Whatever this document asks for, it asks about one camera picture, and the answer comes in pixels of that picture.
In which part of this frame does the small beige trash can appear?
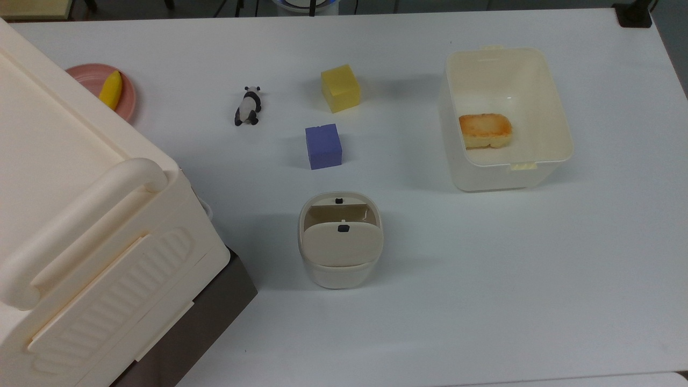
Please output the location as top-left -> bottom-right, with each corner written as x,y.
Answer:
298,191 -> 384,290

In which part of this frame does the purple cube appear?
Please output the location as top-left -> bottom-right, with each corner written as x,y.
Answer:
305,124 -> 343,170

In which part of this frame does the yellow cube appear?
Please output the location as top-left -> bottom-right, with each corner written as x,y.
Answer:
321,64 -> 362,114

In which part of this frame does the small panda figurine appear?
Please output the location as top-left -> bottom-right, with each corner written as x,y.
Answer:
234,86 -> 263,127

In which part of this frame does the toasted toy bread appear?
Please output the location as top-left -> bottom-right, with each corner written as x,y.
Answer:
458,113 -> 513,150

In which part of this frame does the dark wooden tissue box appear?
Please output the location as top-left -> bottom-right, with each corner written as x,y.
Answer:
110,247 -> 259,387

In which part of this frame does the white open plastic bin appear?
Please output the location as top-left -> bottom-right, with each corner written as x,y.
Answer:
438,46 -> 575,193

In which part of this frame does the pink plate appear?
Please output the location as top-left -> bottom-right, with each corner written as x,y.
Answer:
66,63 -> 137,123

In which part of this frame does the yellow toy banana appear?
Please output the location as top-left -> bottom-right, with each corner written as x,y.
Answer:
99,70 -> 123,111

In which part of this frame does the cream storage box with handles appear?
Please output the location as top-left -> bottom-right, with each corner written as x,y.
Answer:
0,19 -> 232,387

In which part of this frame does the black camera pole stand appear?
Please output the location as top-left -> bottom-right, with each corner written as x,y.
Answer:
613,0 -> 654,28

